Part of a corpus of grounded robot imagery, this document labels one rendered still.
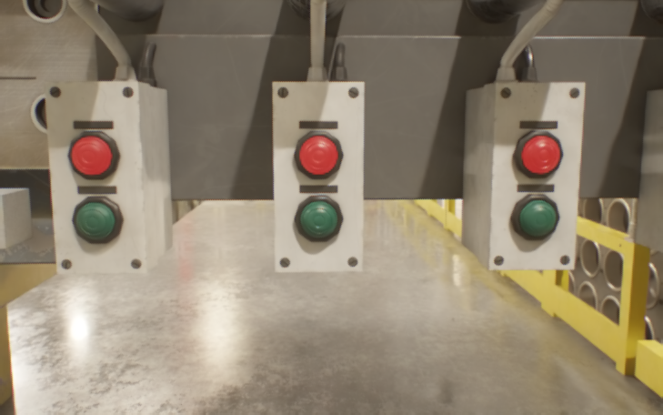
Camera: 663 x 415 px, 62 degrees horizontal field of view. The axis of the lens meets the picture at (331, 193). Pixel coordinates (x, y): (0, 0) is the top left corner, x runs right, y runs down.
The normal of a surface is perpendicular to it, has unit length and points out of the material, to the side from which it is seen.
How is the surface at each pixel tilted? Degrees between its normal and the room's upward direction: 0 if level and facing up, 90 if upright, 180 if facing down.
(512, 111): 90
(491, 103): 90
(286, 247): 90
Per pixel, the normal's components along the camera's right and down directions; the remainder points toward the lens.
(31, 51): 0.04, 0.13
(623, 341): -1.00, 0.00
